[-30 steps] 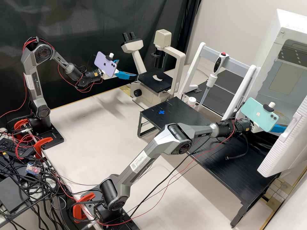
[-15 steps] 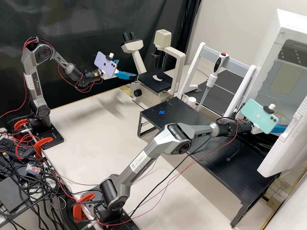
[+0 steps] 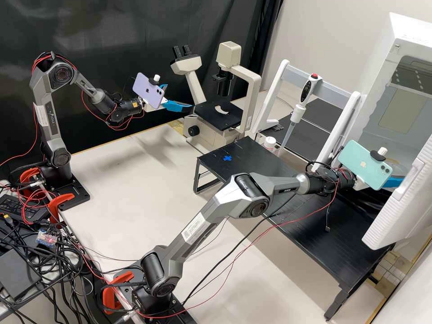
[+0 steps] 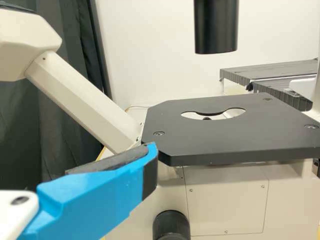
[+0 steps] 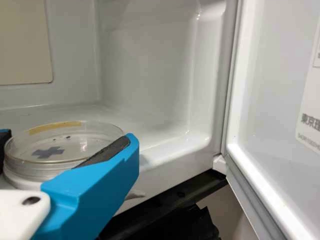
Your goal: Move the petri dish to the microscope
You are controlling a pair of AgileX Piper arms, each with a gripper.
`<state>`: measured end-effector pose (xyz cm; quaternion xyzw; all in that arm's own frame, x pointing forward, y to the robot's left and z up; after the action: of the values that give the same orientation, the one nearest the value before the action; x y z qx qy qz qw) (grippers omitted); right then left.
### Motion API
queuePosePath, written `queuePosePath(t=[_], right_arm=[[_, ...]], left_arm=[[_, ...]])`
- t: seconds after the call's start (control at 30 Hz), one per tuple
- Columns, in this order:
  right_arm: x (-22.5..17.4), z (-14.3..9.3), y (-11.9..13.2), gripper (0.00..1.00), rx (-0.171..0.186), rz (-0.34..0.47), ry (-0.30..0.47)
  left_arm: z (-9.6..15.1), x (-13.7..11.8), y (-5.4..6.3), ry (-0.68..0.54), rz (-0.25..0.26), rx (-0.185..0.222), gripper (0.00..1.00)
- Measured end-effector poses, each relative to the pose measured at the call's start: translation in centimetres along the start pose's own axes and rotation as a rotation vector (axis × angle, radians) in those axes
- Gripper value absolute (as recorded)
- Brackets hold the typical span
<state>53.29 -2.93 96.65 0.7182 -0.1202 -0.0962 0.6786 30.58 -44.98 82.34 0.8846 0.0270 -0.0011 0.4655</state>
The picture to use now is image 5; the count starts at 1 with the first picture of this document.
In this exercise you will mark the white incubator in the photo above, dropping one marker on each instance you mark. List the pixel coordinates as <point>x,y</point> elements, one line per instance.
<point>150,75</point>

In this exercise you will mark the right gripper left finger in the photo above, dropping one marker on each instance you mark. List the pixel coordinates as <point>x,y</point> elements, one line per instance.
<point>4,142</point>

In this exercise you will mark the petri dish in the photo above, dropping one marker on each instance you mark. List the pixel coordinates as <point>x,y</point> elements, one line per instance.
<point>62,140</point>

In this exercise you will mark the incubator door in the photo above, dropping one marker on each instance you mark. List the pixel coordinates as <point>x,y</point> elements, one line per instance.
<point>275,75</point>

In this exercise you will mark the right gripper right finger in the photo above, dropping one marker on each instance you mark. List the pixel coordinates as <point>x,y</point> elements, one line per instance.
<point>95,190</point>

